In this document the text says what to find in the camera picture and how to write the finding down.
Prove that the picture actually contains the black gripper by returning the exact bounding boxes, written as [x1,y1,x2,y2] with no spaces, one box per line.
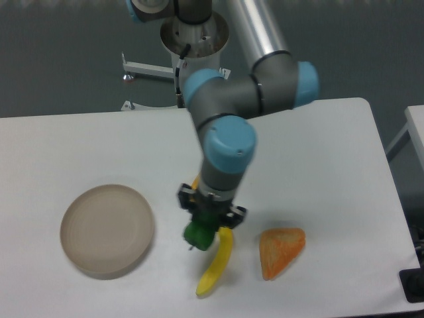
[177,184,247,229]

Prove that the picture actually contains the green toy bell pepper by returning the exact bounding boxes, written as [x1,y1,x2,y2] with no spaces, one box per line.
[183,213,219,251]

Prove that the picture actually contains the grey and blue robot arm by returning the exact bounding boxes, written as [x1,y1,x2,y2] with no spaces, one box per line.
[127,1,319,231]

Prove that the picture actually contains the yellow toy bell pepper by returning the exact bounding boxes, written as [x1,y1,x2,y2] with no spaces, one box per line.
[191,175,200,190]

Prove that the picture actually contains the beige round plate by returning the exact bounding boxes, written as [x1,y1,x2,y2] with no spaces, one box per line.
[60,184,155,280]

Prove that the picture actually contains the yellow toy banana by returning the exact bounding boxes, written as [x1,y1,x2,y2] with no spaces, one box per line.
[195,227,233,297]

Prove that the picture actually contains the orange triangular toy bread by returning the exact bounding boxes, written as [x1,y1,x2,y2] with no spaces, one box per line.
[259,228,306,281]

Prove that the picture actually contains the black device at table edge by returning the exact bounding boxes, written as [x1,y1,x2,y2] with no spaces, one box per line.
[399,268,423,303]

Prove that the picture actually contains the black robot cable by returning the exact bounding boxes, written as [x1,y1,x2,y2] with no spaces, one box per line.
[174,42,191,109]

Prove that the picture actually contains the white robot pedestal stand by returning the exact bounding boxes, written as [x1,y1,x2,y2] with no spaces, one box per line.
[122,11,231,109]

